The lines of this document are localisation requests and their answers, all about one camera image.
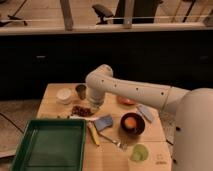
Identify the blue sponge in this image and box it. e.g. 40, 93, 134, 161
94, 115, 113, 131

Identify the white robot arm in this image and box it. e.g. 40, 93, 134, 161
85, 64, 213, 171

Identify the green plastic tray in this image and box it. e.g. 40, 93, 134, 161
10, 119, 86, 171

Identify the metal cup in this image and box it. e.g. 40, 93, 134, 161
75, 84, 86, 100

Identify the orange bowl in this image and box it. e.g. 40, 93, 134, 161
117, 96, 137, 106

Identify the white cup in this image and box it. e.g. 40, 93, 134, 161
56, 88, 71, 105

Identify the dark bowl with egg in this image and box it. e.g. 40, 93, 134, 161
120, 112, 145, 136

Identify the metal fork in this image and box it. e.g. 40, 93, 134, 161
99, 133, 127, 150

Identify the grey blue cloth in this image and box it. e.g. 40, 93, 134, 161
137, 104, 154, 123

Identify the green plastic cup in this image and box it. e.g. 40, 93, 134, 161
131, 144, 149, 162

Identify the dark cabinet counter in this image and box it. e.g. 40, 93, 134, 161
0, 31, 213, 100

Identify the black office chair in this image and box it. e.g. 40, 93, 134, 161
92, 4, 113, 25

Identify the white handled knife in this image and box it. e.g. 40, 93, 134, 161
67, 116, 99, 121

